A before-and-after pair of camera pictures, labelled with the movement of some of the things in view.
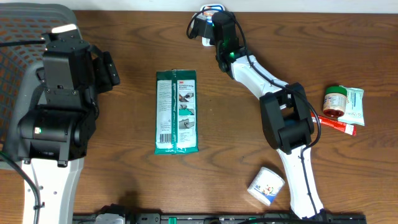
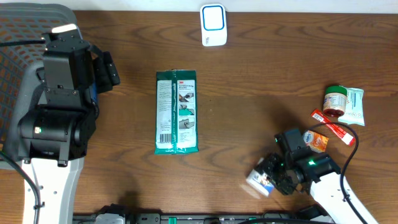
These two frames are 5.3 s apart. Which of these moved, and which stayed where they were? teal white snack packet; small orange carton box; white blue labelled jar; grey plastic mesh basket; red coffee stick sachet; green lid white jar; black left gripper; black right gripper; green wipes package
Moved: black right gripper; small orange carton box; white blue labelled jar; red coffee stick sachet
Stayed: teal white snack packet; green lid white jar; black left gripper; grey plastic mesh basket; green wipes package
